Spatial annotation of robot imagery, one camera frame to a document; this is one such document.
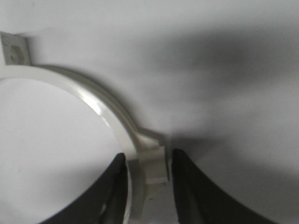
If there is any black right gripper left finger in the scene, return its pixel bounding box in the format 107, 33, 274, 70
43, 153, 128, 224

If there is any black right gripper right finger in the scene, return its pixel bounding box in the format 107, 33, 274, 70
171, 149, 272, 224

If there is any white half pipe clamp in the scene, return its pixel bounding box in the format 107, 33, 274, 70
0, 32, 169, 224

